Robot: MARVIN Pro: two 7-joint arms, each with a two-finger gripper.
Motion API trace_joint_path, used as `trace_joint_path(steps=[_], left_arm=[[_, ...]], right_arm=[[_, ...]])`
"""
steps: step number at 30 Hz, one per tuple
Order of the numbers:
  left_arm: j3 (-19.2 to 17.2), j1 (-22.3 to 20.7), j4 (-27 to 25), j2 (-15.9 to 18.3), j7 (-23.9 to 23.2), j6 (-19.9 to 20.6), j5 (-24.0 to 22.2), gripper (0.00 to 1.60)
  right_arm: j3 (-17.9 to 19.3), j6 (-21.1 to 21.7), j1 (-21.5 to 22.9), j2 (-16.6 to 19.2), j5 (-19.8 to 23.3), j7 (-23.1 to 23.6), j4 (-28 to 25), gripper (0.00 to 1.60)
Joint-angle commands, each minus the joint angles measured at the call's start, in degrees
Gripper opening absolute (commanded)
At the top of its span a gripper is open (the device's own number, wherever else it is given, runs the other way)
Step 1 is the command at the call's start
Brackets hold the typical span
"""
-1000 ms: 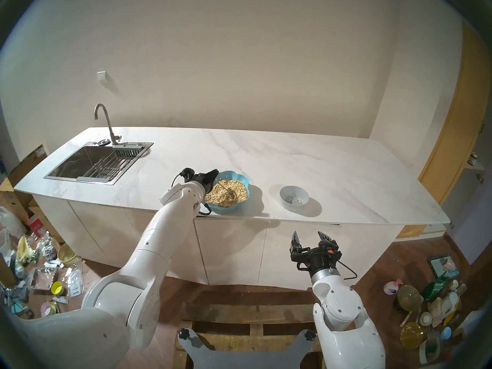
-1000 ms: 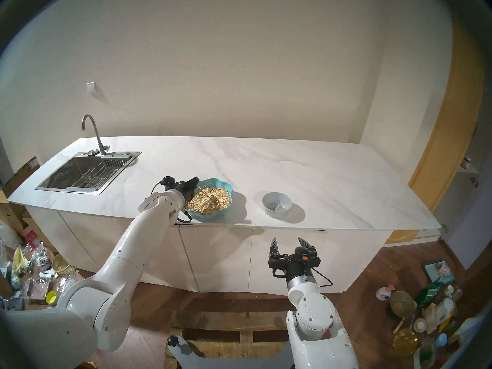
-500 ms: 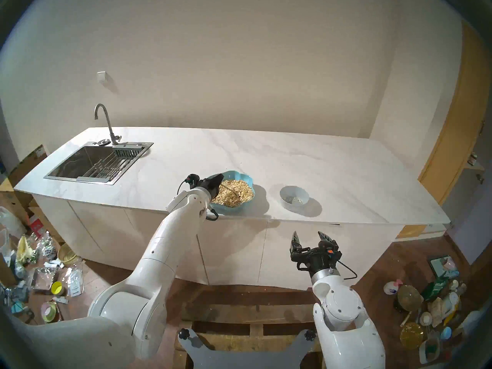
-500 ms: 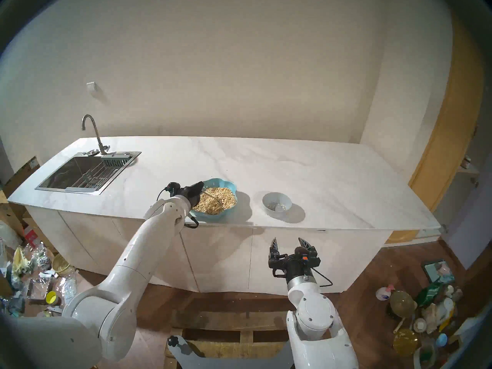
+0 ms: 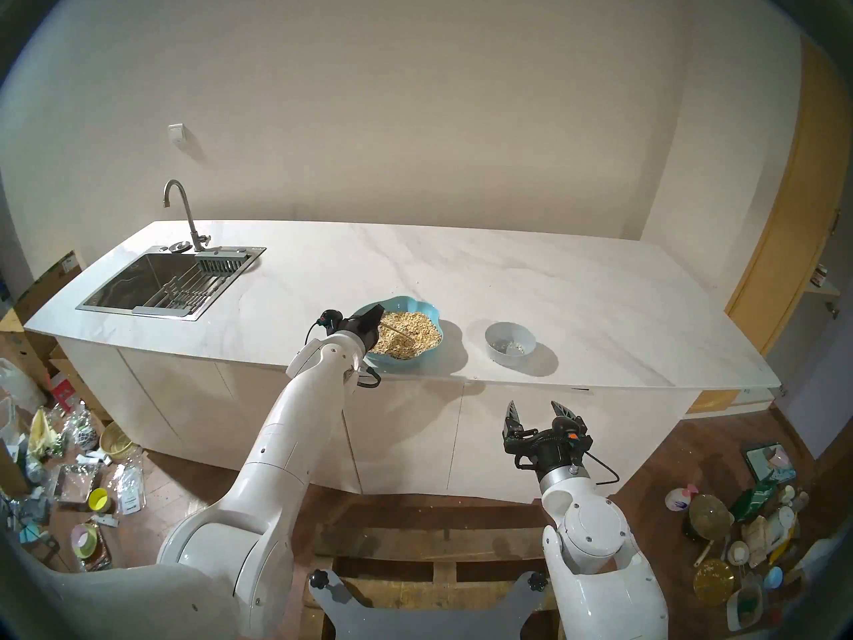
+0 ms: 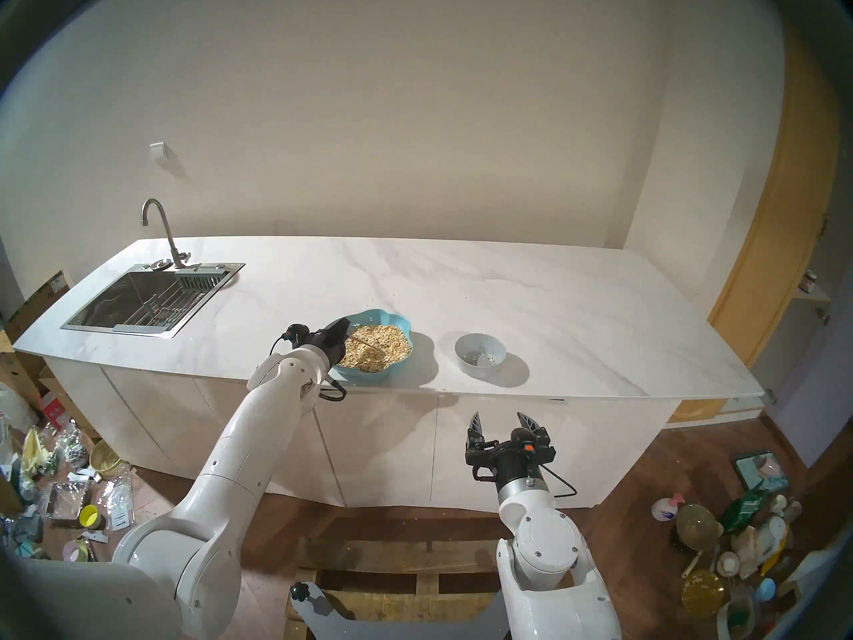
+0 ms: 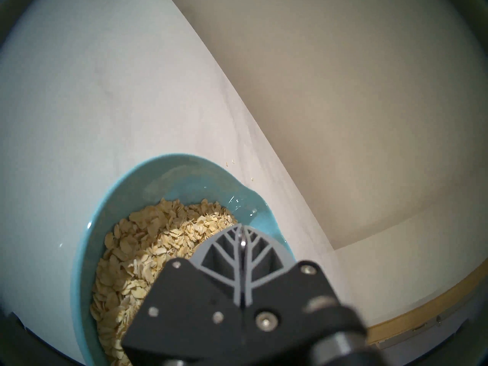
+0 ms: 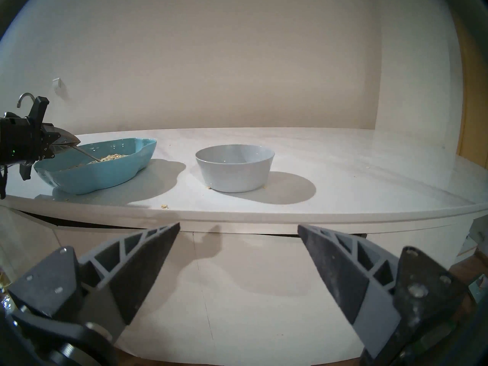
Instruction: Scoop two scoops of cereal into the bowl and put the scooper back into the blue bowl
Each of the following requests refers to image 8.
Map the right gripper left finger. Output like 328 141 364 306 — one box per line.
8 222 180 347

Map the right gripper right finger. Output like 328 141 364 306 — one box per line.
297 224 469 364

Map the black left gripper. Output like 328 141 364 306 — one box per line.
0 96 81 181

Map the metal spoon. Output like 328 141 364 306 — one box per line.
72 145 103 163

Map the blue flower-shaped bowl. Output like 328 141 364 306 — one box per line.
34 138 157 195

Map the large oat cereal pile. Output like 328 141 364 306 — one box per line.
72 152 128 167

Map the small pale grey bowl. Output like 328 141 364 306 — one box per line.
196 144 275 193

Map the white counter cabinet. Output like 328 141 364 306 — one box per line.
0 207 477 364

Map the yellow wooden door frame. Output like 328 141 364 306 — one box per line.
456 11 488 160

